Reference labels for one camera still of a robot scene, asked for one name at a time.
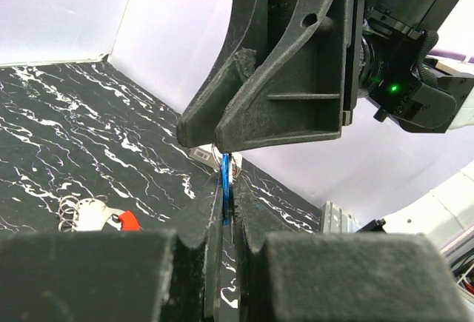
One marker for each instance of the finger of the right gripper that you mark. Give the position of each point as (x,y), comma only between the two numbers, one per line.
(243,50)

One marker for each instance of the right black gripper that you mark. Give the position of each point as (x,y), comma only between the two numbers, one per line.
(307,84)

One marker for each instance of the white and red keyring holder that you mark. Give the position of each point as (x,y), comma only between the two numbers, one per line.
(92,215)

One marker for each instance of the small white cardboard box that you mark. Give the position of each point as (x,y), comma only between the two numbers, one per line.
(204,155)

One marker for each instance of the blue key tag with key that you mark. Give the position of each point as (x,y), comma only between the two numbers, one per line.
(226,179)

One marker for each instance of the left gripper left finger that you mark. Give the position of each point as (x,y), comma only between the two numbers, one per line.
(167,274)

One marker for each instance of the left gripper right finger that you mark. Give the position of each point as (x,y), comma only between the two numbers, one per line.
(284,275)

